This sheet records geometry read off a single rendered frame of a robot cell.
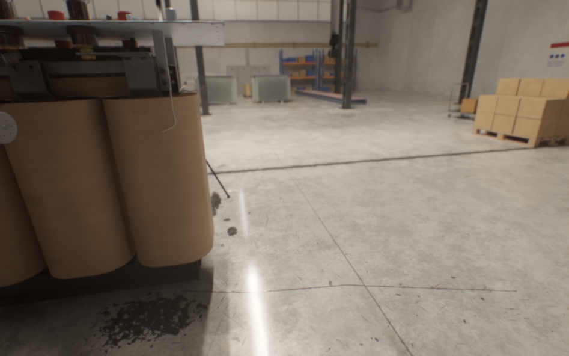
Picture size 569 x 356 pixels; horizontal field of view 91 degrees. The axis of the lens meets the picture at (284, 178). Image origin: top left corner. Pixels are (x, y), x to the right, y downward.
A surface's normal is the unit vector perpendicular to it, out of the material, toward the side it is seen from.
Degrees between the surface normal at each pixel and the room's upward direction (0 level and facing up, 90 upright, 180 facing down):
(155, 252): 90
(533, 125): 90
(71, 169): 90
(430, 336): 0
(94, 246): 90
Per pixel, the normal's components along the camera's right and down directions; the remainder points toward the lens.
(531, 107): -0.97, 0.10
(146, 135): 0.19, 0.33
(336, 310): -0.02, -0.94
